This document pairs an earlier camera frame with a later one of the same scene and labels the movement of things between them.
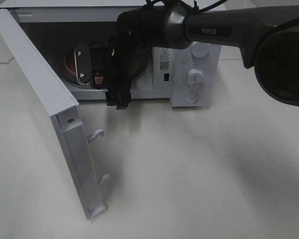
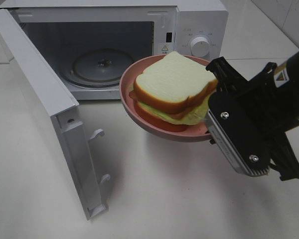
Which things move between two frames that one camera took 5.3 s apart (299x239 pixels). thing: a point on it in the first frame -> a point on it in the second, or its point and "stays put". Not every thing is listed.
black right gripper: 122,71 -> 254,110
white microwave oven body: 74,36 stays put
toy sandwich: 98,78 -> 173,91
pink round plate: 69,60 -> 196,132
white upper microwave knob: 200,49 stays put
